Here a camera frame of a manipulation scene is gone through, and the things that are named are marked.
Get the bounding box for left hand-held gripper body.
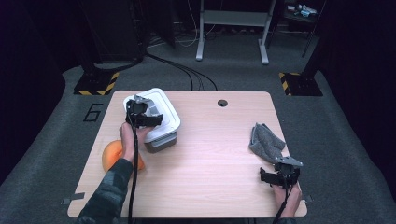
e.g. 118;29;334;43
125;94;149;128

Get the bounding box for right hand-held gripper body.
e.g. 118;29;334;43
274;156;304;189

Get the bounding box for white lid with grey handle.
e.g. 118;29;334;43
122;88;181;144

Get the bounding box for clear grey storage box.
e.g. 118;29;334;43
144;130;178;154

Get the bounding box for grey towel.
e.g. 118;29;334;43
248;122;287;164

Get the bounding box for orange plush toy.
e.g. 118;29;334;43
102;139;146;174

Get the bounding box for person's left hand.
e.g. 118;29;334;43
120;122;153;162

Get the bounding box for person's right hand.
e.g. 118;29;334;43
273;183;303;218

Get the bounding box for black stand base striped tape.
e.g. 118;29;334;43
278;72;324;97
73;71;120;96

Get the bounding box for dark cabinet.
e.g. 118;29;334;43
78;0;148;63

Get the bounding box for dark metal rack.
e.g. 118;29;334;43
281;0;326;59

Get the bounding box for white blue clutter pile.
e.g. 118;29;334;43
286;3;318;19

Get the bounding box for right hand-held gripper black cable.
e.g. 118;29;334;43
273;176;294;224

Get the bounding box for hand-held gripper black cable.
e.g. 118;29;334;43
273;176;294;224
125;113;140;224

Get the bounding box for left hand-held gripper black cable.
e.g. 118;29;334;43
125;113;140;224

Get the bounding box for black floor cables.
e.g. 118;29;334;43
92;52;219;91

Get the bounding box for white cable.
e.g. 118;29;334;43
174;0;219;49

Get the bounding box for white metal desk frame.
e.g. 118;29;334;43
195;0;277;65

